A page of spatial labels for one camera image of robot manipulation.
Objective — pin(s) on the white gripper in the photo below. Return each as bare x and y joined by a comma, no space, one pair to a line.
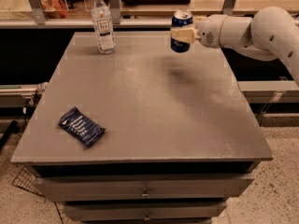
207,32

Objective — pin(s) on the blue pepsi can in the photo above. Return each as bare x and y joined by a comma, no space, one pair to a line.
181,31

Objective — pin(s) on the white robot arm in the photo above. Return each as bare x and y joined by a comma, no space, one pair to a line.
270,34

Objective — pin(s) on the clear plastic water bottle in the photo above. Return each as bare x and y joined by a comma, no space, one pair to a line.
103,26

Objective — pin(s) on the grey drawer cabinet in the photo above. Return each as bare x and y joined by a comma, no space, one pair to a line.
180,137

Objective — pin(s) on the orange snack bag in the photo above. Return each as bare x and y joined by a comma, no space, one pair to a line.
55,8

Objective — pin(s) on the blue snack packet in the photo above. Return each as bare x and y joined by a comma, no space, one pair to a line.
81,127

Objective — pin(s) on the metal shelf rail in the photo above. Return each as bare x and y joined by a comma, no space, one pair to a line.
87,24

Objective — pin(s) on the black wire rack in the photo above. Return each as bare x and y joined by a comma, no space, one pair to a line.
24,180

